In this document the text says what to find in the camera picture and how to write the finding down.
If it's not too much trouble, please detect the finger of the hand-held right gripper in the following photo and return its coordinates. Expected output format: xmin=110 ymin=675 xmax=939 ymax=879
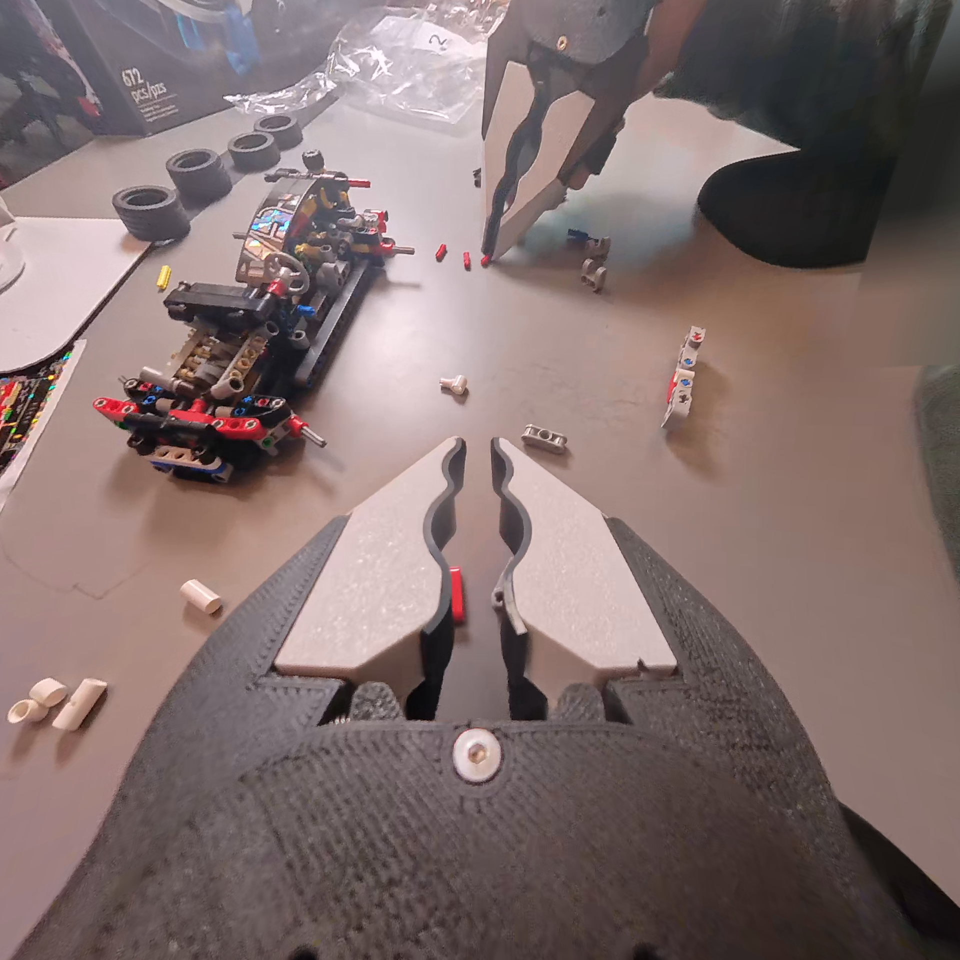
xmin=480 ymin=61 xmax=543 ymax=258
xmin=491 ymin=96 xmax=601 ymax=260

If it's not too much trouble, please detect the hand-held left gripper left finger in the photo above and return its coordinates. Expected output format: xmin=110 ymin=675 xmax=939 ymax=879
xmin=273 ymin=436 xmax=468 ymax=695

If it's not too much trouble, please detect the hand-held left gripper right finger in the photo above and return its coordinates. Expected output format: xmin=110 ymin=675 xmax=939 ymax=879
xmin=489 ymin=437 xmax=678 ymax=710

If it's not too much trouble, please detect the grey lego liftarm assembly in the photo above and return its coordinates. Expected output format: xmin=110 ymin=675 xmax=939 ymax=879
xmin=660 ymin=324 xmax=710 ymax=430

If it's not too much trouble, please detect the person's right forearm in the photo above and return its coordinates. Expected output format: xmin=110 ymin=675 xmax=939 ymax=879
xmin=652 ymin=0 xmax=954 ymax=151

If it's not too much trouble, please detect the white lego elbow connector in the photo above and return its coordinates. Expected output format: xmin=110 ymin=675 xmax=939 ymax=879
xmin=7 ymin=677 xmax=69 ymax=726

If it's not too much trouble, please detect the lego car chassis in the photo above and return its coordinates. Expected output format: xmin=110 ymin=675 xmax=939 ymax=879
xmin=93 ymin=150 xmax=414 ymax=485

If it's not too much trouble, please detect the lego set box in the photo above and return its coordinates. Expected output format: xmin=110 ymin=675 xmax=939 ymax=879
xmin=0 ymin=0 xmax=260 ymax=192

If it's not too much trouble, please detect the empty clear plastic bag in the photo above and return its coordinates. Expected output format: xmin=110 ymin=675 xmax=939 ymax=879
xmin=223 ymin=0 xmax=511 ymax=125

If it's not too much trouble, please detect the black textured chair armrest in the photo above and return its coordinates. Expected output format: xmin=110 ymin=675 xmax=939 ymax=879
xmin=696 ymin=141 xmax=880 ymax=270

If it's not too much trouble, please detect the colourful sticker sheet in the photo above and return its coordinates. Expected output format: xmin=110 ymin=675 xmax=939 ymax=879
xmin=0 ymin=341 xmax=87 ymax=496

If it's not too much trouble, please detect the white rounded flat base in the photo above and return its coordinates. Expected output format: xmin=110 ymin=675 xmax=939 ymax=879
xmin=0 ymin=216 xmax=155 ymax=376

